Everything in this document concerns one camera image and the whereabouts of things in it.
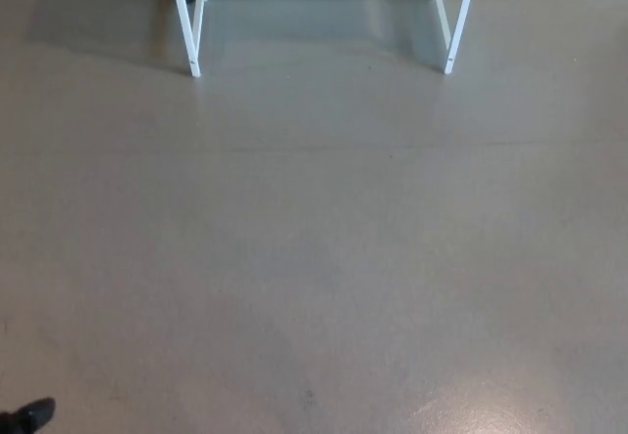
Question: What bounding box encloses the white metal table leg frame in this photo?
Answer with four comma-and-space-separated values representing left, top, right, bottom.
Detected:
427, 0, 480, 76
166, 0, 208, 79

